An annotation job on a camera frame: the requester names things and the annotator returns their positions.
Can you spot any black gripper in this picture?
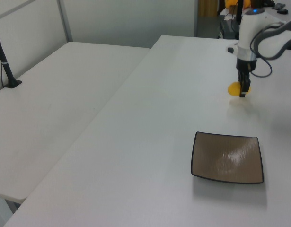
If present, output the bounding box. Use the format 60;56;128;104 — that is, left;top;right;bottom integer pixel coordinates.
236;57;258;98

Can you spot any yellow potato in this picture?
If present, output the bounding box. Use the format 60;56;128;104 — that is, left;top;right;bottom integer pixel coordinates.
227;81;252;97

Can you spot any brown square ceramic plate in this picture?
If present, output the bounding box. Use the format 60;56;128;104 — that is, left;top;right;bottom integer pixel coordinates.
191;131;265;184

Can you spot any black vertical background pole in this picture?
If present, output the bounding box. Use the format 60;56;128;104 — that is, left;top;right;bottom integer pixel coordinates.
237;0;244;26

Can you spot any yellow background object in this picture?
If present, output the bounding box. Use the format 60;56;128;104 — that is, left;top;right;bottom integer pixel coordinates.
225;0;252;9

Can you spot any yellow wooden panel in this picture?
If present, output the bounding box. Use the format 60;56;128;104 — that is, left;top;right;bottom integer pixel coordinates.
198;0;219;17

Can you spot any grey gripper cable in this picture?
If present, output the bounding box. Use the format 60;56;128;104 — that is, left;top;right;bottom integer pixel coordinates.
250;22;287;78

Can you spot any black camera stand pole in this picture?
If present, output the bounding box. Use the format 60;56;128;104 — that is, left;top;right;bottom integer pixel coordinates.
0;23;23;89

